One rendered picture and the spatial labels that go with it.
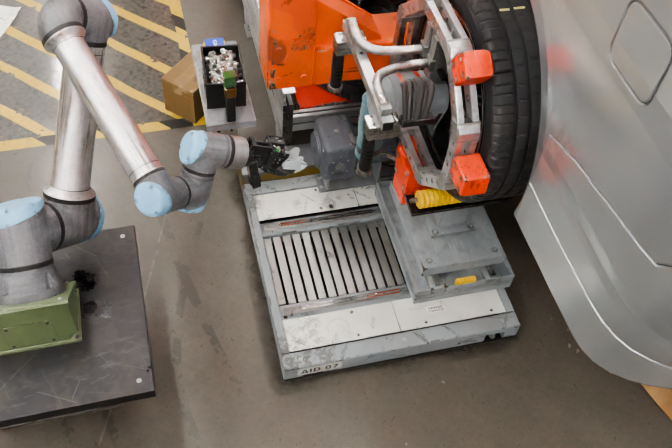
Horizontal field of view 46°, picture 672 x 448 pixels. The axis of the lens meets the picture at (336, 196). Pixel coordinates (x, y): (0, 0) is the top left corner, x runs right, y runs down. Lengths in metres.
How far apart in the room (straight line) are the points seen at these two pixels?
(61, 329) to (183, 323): 0.53
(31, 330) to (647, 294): 1.61
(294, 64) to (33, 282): 1.08
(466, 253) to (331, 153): 0.58
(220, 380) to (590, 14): 1.64
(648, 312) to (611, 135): 0.37
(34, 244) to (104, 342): 0.36
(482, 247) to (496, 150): 0.75
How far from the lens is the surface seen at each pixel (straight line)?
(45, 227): 2.36
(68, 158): 2.39
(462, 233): 2.80
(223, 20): 3.87
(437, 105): 2.26
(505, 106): 2.05
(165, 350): 2.75
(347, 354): 2.65
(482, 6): 2.12
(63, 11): 2.21
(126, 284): 2.54
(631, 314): 1.81
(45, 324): 2.37
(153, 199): 2.02
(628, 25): 1.65
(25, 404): 2.41
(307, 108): 3.06
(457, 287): 2.76
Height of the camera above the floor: 2.41
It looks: 51 degrees down
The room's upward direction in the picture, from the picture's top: 7 degrees clockwise
